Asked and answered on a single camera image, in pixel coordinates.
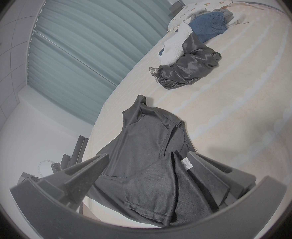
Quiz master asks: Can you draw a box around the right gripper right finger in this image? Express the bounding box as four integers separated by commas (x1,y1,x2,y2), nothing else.
187,151,257,210

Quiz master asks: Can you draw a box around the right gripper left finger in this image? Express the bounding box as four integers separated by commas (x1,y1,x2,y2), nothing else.
38,153,110,210

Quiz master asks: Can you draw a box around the black T-shirt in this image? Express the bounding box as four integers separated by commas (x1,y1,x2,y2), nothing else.
87,95,231,227

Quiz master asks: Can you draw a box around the bed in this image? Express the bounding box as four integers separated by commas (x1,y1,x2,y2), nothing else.
80,0,292,223

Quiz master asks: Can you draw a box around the pile of clothes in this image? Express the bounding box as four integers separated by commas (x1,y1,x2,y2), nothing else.
158,8,250,66

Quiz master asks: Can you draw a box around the black chest of drawers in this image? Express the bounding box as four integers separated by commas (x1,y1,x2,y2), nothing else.
61,135,89,170

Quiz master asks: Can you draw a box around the blue-green curtain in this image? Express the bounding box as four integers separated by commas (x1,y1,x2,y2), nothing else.
33,0,173,87
26,31,118,126

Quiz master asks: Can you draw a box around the black satin garment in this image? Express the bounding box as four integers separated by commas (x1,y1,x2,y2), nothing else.
150,33,222,90

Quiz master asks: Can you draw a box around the white printed pillow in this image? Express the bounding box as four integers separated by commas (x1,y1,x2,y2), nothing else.
167,0,232,33

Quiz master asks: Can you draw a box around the grey bedside table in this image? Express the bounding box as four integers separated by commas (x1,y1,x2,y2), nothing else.
171,1,184,16

